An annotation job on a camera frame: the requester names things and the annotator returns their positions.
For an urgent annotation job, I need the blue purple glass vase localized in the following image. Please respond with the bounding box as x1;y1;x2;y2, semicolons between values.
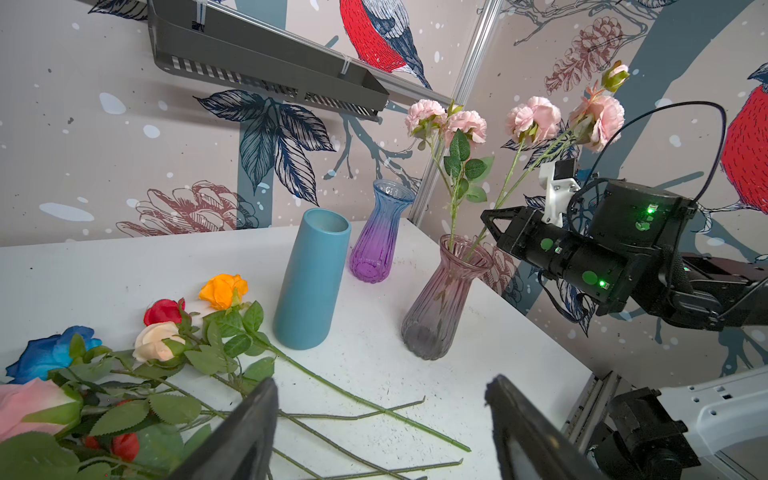
349;179;416;284

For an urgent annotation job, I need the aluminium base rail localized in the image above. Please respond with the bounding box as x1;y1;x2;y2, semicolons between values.
561;371;623;452

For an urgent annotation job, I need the black hanging wire basket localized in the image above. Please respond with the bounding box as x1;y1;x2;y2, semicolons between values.
147;1;389;120

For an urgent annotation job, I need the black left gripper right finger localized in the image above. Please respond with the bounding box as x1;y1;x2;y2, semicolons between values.
485;375;605;480

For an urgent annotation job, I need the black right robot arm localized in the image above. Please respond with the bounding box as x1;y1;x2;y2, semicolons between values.
481;179;767;479

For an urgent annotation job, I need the teal ceramic vase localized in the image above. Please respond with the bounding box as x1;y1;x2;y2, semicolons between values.
273;208;351;350

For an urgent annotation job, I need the pink artificial rose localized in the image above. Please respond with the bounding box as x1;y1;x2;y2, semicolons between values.
1;378;83;442

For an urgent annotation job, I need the cream peach artificial rose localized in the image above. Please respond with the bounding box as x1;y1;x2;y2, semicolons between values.
133;322;186;363

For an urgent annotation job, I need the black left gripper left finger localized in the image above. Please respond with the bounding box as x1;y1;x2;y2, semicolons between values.
169;379;279;480

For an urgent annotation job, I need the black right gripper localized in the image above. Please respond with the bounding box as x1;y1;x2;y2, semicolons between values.
481;206;624;300

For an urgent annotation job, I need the orange artificial rose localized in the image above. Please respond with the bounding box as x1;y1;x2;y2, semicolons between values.
199;274;471;453

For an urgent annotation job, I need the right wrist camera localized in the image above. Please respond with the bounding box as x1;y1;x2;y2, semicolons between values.
538;158;580;227

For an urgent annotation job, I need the pink grey glass vase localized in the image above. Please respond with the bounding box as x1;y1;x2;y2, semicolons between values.
400;234;493;361

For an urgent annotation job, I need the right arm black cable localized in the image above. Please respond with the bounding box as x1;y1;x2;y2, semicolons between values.
578;100;728;208

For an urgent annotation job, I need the pink peony spray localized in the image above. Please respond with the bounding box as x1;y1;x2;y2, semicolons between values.
405;99;493;250
495;61;630;208

